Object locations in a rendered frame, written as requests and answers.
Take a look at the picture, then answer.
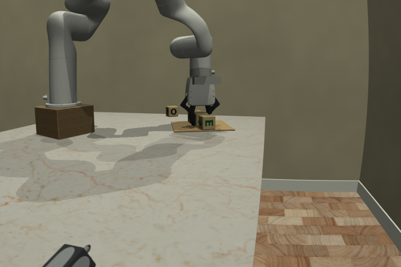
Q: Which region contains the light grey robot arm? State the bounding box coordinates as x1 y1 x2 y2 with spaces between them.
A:
43 0 221 108

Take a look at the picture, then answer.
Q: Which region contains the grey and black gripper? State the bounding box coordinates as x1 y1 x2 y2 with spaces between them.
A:
180 76 220 126

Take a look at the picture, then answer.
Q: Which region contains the tan mat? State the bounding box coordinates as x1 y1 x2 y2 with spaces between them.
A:
171 120 235 133

